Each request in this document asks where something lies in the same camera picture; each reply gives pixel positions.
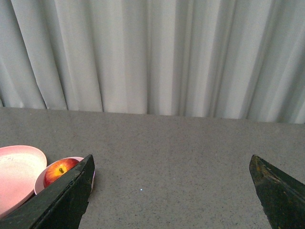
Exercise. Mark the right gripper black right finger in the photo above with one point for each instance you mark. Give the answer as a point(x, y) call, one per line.
point(282, 196)

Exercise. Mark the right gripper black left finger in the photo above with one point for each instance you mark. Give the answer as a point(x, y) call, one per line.
point(59, 206)

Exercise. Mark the red apple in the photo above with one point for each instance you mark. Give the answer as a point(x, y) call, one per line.
point(57, 169)

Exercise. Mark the pink bowl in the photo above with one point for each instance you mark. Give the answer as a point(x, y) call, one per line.
point(38, 187)

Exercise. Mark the pink plate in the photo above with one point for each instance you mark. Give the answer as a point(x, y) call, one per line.
point(20, 166)

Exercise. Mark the white curtain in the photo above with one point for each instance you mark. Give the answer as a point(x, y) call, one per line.
point(241, 59)

